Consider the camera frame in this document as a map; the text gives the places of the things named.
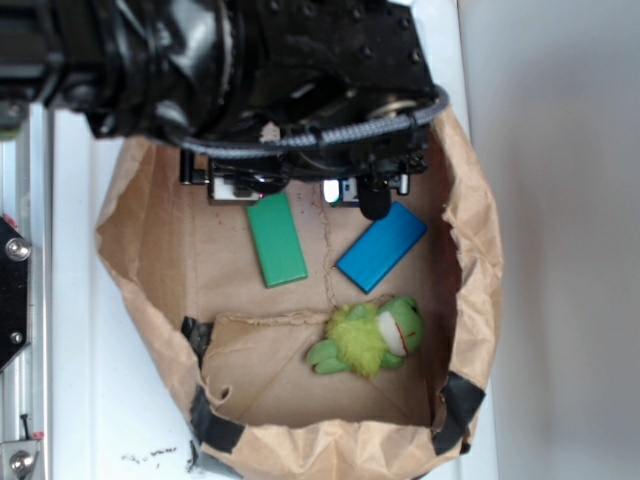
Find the small wrist camera box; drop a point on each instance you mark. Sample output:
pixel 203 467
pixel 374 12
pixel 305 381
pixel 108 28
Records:
pixel 229 186

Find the green plush frog toy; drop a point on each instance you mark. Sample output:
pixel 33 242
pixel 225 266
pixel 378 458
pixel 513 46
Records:
pixel 365 338

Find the blue rectangular block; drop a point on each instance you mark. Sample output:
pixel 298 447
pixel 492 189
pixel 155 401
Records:
pixel 381 247

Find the green rectangular block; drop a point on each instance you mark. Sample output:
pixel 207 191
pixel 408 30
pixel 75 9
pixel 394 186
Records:
pixel 276 241

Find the aluminium frame rail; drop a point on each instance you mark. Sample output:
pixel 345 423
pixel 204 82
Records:
pixel 25 201

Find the black metal bracket plate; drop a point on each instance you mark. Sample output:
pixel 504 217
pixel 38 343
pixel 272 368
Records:
pixel 16 331

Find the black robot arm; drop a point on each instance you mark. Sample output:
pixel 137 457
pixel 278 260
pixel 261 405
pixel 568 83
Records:
pixel 157 69

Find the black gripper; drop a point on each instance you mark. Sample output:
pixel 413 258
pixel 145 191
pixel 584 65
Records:
pixel 324 90

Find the silver corner bracket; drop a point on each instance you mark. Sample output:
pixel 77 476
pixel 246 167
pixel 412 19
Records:
pixel 19 459

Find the white plastic bin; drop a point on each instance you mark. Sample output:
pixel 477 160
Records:
pixel 111 416

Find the brown paper bag liner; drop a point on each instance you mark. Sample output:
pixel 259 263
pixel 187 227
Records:
pixel 232 352

